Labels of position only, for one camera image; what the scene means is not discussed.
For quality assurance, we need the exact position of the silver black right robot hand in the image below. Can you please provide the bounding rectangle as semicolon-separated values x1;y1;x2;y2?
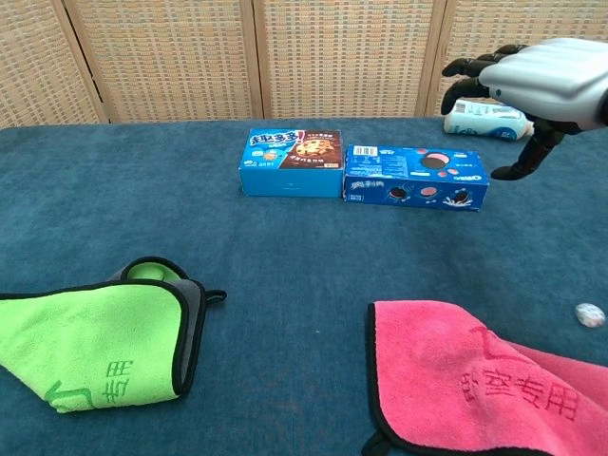
440;37;608;181

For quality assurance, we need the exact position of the small white die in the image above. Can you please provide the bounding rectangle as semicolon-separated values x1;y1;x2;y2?
574;302;607;329

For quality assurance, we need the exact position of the light blue milk bottle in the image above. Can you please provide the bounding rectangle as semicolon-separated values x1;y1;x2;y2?
443;98;534;143

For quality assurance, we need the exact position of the blue Oreo cookie box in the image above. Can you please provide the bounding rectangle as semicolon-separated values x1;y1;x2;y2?
342;143;490;213

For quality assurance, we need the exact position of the woven folding screen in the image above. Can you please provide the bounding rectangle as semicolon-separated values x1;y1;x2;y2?
0;0;608;129

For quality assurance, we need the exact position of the blue chocolate chip cookie box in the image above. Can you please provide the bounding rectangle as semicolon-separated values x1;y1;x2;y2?
237;127;345;199

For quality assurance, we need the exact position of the pink microfiber cloth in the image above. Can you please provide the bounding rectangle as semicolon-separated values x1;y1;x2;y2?
361;299;608;456

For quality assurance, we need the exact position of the green microfiber cloth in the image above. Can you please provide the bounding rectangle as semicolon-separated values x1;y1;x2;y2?
0;256;228;415

